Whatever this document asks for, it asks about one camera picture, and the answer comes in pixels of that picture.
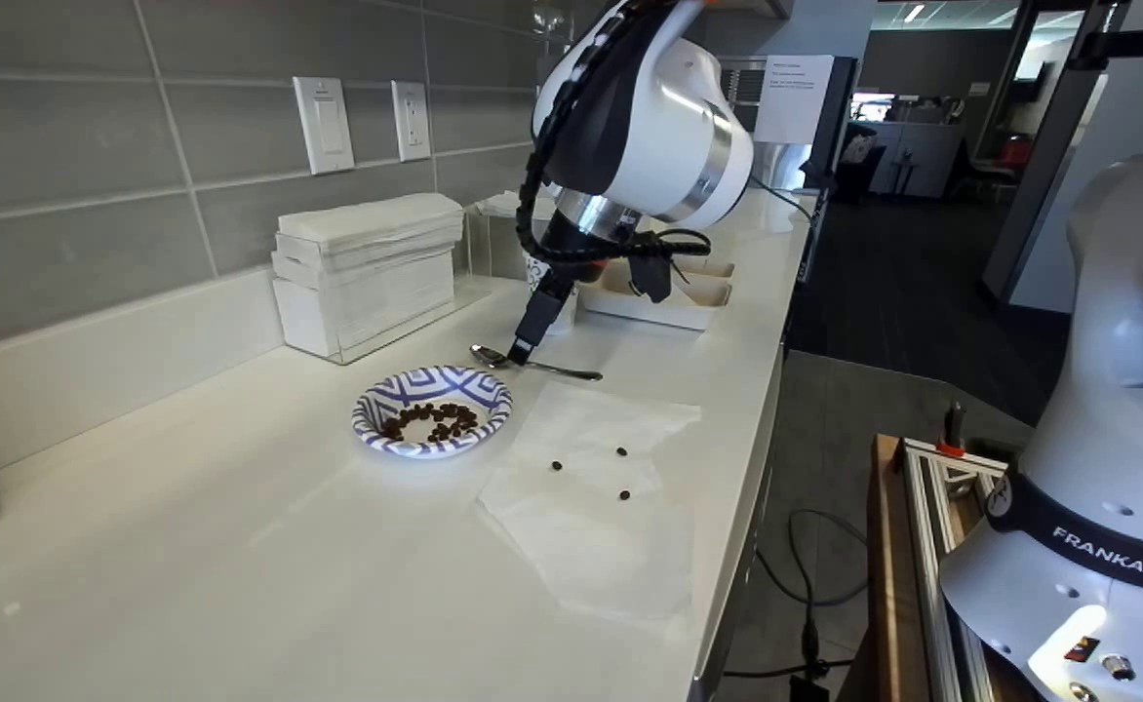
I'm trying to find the large white wall sign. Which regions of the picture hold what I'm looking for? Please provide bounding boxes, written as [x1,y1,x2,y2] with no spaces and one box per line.
[287,72,357,176]

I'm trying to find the white tissue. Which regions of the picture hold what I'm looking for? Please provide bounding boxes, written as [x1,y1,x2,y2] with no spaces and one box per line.
[472,373,707,628]

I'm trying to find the blue patterned paper bowl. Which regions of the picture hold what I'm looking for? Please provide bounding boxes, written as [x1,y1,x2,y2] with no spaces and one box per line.
[348,361,517,465]

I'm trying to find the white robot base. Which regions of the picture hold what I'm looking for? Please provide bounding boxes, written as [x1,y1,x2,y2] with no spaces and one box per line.
[935,148,1143,702]

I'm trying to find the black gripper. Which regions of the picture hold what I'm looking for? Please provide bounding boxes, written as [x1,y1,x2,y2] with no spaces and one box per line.
[503,215,633,368]

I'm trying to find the black floor cables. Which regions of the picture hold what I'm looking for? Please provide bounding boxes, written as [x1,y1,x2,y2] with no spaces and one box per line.
[721,503,873,702]

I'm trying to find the white standing paper sign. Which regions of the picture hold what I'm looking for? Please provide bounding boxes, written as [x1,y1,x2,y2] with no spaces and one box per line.
[756,50,838,148]

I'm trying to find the aluminium and wood frame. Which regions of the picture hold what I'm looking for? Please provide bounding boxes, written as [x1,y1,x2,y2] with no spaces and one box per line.
[870,429,1018,702]

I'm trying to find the clear acrylic container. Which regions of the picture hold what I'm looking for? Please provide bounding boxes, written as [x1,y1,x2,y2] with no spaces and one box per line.
[464,189,537,284]

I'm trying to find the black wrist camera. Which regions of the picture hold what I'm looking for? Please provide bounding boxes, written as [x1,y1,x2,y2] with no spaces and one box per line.
[623,230,680,303]

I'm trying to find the small white wall sign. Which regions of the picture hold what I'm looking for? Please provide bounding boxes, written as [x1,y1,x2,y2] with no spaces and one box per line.
[386,79,433,165]

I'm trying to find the coffee bean pile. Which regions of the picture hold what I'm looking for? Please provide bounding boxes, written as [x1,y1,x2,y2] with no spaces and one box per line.
[378,401,483,443]

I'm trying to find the beige compartment tray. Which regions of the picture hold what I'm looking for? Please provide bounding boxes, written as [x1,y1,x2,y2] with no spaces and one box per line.
[577,251,737,334]

